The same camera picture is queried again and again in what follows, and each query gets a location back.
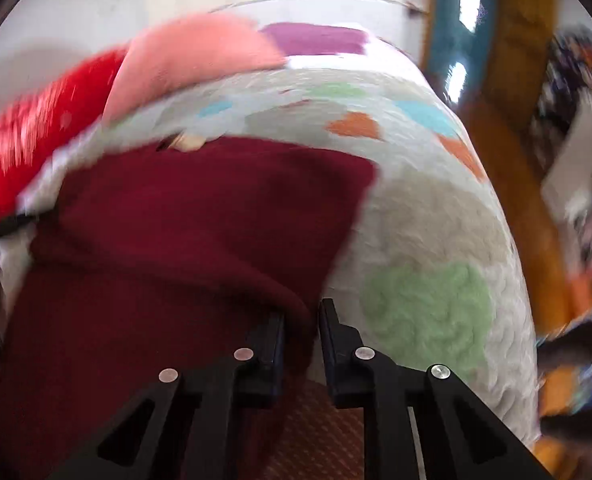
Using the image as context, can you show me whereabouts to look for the dark red knit garment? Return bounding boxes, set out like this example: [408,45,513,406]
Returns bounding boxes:
[0,136,376,479]

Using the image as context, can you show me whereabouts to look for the cluttered clothes shelf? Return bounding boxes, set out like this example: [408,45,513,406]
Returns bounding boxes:
[528,24,592,286]

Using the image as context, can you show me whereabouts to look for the patchwork heart bedspread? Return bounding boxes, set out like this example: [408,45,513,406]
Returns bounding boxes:
[0,70,538,444]

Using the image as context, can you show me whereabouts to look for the red floral quilt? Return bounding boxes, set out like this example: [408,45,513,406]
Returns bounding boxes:
[0,46,128,219]

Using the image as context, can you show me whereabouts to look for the pink textured pillow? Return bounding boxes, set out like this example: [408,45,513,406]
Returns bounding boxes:
[102,12,286,124]

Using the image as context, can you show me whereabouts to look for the wooden door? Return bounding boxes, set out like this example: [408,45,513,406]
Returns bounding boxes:
[463,0,570,335]

